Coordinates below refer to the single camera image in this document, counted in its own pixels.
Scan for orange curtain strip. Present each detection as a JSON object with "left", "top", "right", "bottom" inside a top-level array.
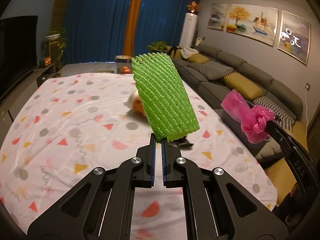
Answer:
[{"left": 123, "top": 0, "right": 142, "bottom": 56}]

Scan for potted green plant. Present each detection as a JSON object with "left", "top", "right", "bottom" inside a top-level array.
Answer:
[{"left": 146, "top": 41, "right": 168, "bottom": 53}]

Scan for black television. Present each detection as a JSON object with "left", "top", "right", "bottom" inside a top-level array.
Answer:
[{"left": 0, "top": 15, "right": 38, "bottom": 99}]

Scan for far mustard cushion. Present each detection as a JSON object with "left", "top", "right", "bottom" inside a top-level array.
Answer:
[{"left": 187, "top": 54, "right": 210, "bottom": 64}]

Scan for white standing air conditioner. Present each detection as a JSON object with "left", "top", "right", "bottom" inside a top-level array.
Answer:
[{"left": 179, "top": 12, "right": 198, "bottom": 47}]

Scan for sailboat painting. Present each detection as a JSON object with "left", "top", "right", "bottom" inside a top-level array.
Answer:
[{"left": 226, "top": 3, "right": 279, "bottom": 46}]

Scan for patterned white tablecloth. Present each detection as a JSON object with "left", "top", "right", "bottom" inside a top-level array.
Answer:
[{"left": 1, "top": 73, "right": 277, "bottom": 231}]

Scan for white charging cable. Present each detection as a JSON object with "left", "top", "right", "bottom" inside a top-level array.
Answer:
[{"left": 303, "top": 87, "right": 310, "bottom": 123}]

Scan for far patterned cushion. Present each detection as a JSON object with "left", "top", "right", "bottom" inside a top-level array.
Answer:
[{"left": 208, "top": 61, "right": 234, "bottom": 77}]

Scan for white cloth on sofa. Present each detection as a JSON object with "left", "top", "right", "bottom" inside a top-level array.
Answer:
[{"left": 181, "top": 47, "right": 199, "bottom": 59}]

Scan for blue curtains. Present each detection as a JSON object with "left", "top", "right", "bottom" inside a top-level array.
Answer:
[{"left": 63, "top": 0, "right": 199, "bottom": 64}]

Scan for right landscape painting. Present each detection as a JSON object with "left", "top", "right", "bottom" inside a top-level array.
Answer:
[{"left": 278, "top": 10, "right": 311, "bottom": 66}]

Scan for mustard cushion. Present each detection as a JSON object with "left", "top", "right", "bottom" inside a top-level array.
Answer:
[
  {"left": 224, "top": 73, "right": 263, "bottom": 101},
  {"left": 187, "top": 54, "right": 210, "bottom": 64}
]

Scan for apple print paper cup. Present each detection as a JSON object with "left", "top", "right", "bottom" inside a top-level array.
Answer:
[{"left": 124, "top": 90, "right": 146, "bottom": 116}]

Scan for red flower decoration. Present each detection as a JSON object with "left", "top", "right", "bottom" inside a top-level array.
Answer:
[{"left": 187, "top": 1, "right": 200, "bottom": 15}]

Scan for black white patterned cushion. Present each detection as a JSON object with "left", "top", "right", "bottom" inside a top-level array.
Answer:
[{"left": 253, "top": 96, "right": 295, "bottom": 132}]

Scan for plant on stand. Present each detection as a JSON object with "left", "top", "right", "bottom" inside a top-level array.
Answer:
[{"left": 43, "top": 29, "right": 67, "bottom": 69}]

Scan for grey cushion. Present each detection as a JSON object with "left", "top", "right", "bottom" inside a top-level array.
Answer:
[{"left": 188, "top": 63, "right": 223, "bottom": 81}]

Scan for wall socket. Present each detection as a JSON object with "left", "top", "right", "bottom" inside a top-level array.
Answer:
[{"left": 305, "top": 83, "right": 311, "bottom": 91}]

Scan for grey sectional sofa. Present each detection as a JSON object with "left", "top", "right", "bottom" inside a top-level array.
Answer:
[{"left": 168, "top": 45, "right": 306, "bottom": 164}]

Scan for left small painting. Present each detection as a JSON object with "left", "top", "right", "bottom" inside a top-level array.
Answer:
[{"left": 207, "top": 3, "right": 228, "bottom": 31}]

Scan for mustard sofa chaise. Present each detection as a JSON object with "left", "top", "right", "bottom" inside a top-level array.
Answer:
[{"left": 265, "top": 121, "right": 309, "bottom": 205}]

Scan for dark coffee table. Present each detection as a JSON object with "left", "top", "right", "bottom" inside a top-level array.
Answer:
[{"left": 61, "top": 56, "right": 132, "bottom": 77}]

